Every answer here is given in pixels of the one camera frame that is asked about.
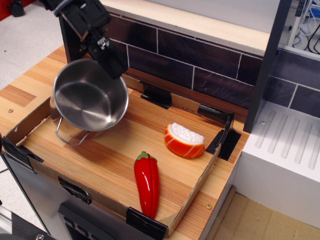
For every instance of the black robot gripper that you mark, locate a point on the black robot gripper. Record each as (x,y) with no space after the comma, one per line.
(81,24)

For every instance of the stainless steel pot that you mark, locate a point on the stainless steel pot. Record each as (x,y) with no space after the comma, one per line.
(86,101)

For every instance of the cardboard fence with black tape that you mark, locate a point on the cardboard fence with black tape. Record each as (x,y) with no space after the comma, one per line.
(97,177)

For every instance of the light wooden shelf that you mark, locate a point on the light wooden shelf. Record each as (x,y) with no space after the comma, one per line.
(212,30)

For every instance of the orange white toy sushi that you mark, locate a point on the orange white toy sushi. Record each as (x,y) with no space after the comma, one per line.
(183,142)

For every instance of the black object top left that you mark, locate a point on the black object top left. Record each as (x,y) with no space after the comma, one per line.
(16,8)

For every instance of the red toy chili pepper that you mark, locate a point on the red toy chili pepper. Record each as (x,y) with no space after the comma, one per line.
(147,179)

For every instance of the black toy oven front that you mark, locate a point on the black toy oven front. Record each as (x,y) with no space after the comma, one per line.
(80,228)

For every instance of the white dish drainer sink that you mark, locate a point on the white dish drainer sink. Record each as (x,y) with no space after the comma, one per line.
(280,162)

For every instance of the dark grey vertical post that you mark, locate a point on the dark grey vertical post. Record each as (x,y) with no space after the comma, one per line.
(258,98)

